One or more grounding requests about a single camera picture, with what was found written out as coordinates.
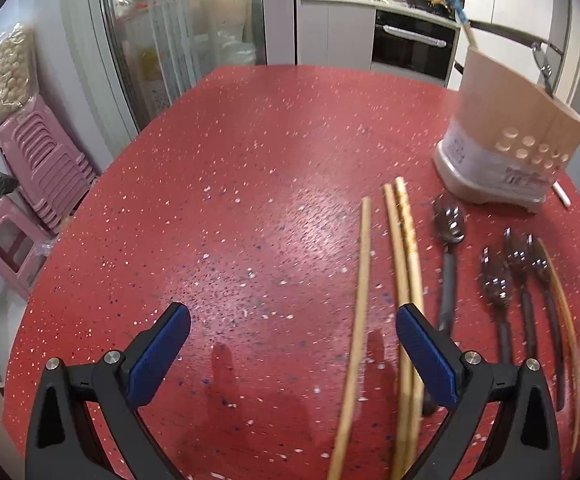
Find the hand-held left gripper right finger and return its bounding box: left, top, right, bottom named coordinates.
left=396, top=303, right=562, bottom=480

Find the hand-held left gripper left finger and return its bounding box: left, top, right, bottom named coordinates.
left=24, top=302, right=192, bottom=480

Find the metal spoon with dark handle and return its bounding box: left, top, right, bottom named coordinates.
left=479, top=246, right=516, bottom=367
left=526, top=235, right=567, bottom=411
left=503, top=227, right=541, bottom=361

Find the beige utensil holder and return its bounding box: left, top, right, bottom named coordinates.
left=432, top=46, right=580, bottom=213

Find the pink plastic stool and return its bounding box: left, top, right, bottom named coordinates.
left=0, top=195, right=50, bottom=301

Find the stack of pink plastic stools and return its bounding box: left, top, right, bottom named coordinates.
left=0, top=92, right=98, bottom=233

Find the black built-in oven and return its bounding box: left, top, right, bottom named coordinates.
left=371, top=9, right=458, bottom=81

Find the glass sliding door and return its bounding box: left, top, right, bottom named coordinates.
left=84, top=0, right=298, bottom=131

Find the clear bag of nuts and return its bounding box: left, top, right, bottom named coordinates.
left=0, top=22, right=38, bottom=121

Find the grey kitchen cabinet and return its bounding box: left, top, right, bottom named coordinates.
left=297, top=0, right=375, bottom=68

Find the large black-handled metal spoon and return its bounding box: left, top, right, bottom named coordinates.
left=422, top=194, right=469, bottom=417

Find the blue-wrapped wooden utensil handle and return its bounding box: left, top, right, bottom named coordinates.
left=432, top=0, right=480, bottom=52

